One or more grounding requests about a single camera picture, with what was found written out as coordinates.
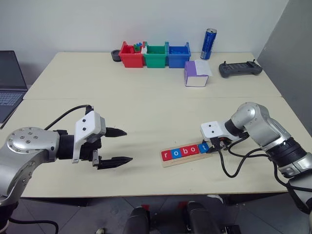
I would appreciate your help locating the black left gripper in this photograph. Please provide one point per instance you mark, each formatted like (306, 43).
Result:
(89, 151)

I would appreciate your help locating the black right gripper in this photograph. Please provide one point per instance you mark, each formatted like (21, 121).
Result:
(218, 143)

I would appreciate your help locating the red o tile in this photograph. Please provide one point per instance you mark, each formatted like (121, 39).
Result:
(194, 150)

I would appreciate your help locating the red b tile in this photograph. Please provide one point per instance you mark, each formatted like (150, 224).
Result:
(185, 152)

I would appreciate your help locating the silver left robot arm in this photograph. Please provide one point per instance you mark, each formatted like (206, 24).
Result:
(26, 146)

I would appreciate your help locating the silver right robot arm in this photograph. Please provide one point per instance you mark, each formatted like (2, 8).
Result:
(263, 126)

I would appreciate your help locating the wooden letter tray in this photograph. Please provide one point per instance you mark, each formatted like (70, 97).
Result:
(185, 161)

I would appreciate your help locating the blue o tile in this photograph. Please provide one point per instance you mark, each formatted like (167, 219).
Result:
(175, 153)

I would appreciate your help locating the red r tile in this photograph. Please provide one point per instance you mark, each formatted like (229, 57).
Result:
(166, 155)

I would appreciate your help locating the dark rounded shape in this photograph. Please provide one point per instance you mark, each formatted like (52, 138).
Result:
(198, 218)
(136, 221)

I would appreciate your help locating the purple and white tissue box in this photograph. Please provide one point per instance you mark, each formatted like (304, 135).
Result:
(195, 73)

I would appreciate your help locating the grey handheld controller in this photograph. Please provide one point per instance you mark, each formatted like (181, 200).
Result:
(240, 68)

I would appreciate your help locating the red plastic bin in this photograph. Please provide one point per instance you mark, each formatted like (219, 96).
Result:
(130, 59)

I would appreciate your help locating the black round holder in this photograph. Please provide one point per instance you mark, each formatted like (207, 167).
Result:
(115, 56)

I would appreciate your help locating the blue plastic bin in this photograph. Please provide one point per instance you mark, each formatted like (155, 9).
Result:
(179, 59)

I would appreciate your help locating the green plastic bin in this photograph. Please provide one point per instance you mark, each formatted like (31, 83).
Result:
(154, 58)

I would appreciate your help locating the green toy brick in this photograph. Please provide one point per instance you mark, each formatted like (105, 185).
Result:
(137, 47)

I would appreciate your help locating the white toy brick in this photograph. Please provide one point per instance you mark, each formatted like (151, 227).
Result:
(144, 48)

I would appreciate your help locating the blue drink can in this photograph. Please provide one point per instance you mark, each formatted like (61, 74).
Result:
(208, 44)

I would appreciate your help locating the dark grey laptop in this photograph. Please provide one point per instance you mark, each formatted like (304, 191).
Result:
(9, 73)

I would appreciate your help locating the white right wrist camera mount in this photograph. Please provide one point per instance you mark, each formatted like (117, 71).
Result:
(212, 129)

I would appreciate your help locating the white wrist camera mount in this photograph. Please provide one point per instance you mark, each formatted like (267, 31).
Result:
(212, 129)
(89, 123)

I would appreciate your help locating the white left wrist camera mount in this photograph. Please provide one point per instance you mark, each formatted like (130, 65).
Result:
(89, 123)

